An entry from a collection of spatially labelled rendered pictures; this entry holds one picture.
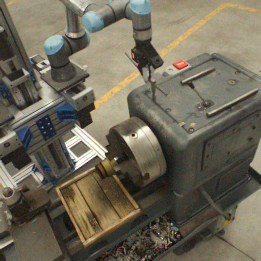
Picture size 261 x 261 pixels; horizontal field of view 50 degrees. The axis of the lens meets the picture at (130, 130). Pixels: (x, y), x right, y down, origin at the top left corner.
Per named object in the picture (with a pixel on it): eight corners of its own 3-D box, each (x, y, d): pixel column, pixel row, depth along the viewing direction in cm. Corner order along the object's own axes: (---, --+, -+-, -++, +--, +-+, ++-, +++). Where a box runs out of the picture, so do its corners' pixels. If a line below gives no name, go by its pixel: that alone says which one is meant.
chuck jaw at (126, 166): (133, 155, 130) (147, 171, 122) (134, 162, 133) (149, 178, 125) (112, 166, 127) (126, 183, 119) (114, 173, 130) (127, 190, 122)
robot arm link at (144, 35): (155, 27, 110) (137, 34, 108) (156, 37, 113) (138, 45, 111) (145, 20, 115) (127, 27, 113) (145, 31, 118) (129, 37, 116)
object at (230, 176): (197, 174, 249) (206, 99, 186) (238, 215, 219) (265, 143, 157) (140, 209, 231) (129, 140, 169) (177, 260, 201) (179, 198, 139)
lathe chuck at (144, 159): (125, 142, 156) (123, 106, 130) (157, 187, 141) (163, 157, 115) (110, 150, 153) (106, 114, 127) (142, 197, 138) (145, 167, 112)
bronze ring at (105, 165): (109, 150, 131) (92, 159, 128) (119, 163, 125) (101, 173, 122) (112, 162, 137) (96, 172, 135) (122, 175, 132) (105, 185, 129)
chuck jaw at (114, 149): (126, 148, 135) (116, 126, 132) (130, 150, 131) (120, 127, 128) (106, 159, 132) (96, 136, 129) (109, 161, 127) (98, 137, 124)
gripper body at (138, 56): (146, 54, 128) (144, 29, 119) (156, 62, 122) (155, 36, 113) (131, 60, 125) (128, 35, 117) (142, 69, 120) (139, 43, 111)
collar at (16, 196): (18, 185, 123) (15, 182, 121) (23, 199, 118) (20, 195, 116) (0, 194, 121) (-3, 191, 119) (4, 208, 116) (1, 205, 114)
